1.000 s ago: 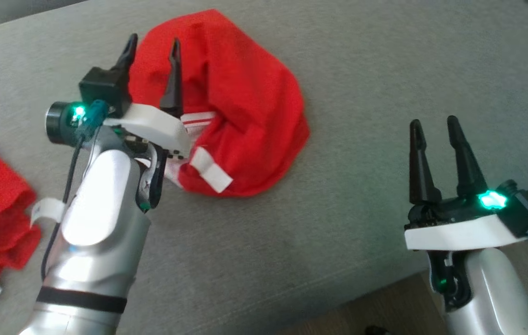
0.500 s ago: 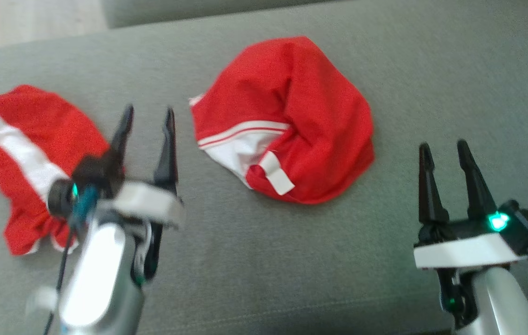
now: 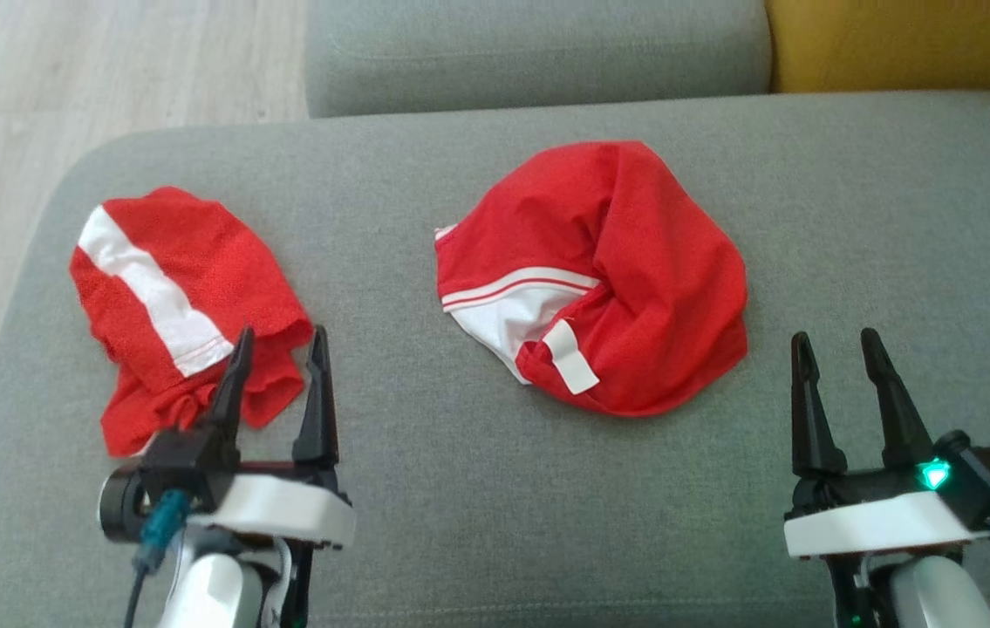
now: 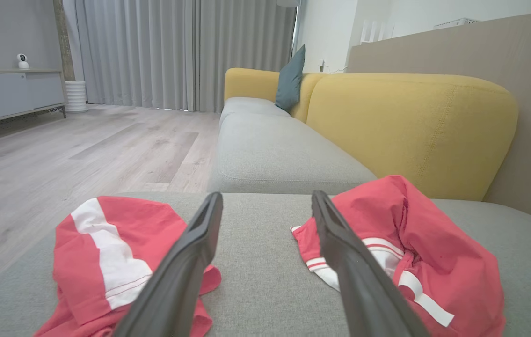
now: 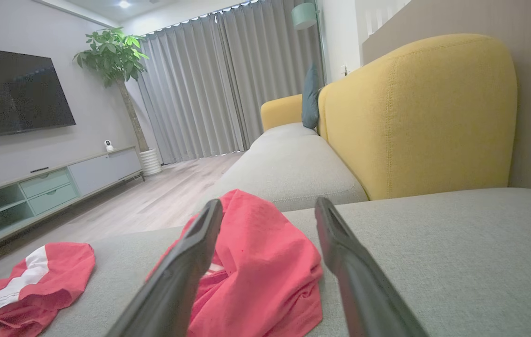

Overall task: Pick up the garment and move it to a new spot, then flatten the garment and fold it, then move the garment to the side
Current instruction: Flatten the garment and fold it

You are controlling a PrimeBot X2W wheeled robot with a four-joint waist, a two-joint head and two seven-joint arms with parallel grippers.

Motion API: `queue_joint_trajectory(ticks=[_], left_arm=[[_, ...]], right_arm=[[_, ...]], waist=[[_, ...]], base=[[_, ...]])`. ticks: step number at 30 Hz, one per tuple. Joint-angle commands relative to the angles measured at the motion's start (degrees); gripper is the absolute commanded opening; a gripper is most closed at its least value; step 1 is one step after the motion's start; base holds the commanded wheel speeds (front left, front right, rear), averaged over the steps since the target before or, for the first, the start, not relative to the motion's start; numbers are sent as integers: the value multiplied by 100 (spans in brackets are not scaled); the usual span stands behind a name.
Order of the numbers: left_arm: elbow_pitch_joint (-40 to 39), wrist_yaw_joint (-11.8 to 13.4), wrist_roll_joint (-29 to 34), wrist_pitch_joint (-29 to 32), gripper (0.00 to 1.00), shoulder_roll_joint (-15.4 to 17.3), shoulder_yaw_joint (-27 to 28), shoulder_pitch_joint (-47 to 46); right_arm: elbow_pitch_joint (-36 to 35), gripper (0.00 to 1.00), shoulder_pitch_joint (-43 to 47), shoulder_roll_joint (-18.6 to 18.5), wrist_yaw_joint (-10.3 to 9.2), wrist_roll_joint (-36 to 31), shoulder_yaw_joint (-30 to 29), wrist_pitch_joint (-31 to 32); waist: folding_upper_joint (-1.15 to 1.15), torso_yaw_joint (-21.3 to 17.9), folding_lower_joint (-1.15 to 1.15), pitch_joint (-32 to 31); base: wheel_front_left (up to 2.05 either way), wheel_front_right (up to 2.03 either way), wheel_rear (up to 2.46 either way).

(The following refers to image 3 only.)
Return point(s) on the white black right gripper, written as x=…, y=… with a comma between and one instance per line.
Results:
x=870, y=523

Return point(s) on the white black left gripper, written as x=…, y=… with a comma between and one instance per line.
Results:
x=285, y=510

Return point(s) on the red shorts white stripe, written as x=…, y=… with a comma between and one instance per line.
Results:
x=215, y=262

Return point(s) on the red jersey number 23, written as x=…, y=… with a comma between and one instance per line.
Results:
x=652, y=262

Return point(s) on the yellow and grey sofa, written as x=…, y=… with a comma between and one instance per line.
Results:
x=477, y=488

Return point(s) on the wide yellow sofa backrest cushion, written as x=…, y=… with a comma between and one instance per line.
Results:
x=904, y=44

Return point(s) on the grey sofa back cushion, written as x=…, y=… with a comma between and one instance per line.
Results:
x=538, y=52

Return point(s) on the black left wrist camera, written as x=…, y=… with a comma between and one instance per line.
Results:
x=176, y=462

